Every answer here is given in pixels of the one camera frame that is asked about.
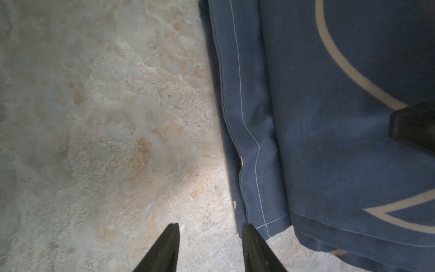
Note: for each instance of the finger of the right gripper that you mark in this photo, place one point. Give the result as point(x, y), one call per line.
point(415, 126)

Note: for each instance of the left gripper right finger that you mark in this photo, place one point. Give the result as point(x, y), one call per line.
point(258, 257)

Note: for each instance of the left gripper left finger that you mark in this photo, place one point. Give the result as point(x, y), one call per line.
point(163, 255)

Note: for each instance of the blue patterned pillowcase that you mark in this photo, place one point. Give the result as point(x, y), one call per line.
point(306, 90)

